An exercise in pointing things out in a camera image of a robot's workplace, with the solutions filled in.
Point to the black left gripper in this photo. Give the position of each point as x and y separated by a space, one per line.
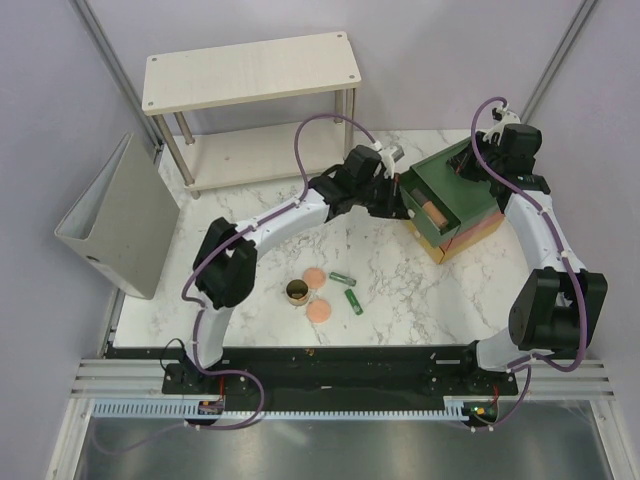
397 206

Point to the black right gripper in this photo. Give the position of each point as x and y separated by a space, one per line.
462 162

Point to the green drawer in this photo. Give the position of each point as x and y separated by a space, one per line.
419 217

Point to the orange brown tube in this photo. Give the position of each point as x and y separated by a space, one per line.
438 219

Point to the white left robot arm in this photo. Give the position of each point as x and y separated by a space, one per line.
225 266

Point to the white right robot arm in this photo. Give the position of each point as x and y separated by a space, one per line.
554 316

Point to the green drawer box housing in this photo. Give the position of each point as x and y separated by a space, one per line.
464 203

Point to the coral drawer box housing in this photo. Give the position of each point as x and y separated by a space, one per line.
475 233

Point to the yellow drawer box housing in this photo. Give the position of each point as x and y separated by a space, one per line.
437 256

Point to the gold black round jar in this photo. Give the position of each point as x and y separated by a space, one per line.
297 292

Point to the white wooden two-tier shelf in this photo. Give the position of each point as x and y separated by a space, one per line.
186 81

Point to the grey file holder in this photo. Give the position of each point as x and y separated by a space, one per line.
124 221

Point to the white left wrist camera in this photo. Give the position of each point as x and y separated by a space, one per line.
389 157

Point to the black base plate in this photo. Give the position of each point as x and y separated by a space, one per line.
340 379

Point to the right blue cable duct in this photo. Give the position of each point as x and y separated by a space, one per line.
488 408

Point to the blue cable duct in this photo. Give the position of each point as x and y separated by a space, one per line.
157 408
488 408

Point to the aluminium frame rail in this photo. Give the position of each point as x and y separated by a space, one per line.
111 378

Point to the left blue cable duct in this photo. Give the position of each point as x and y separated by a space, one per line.
157 408

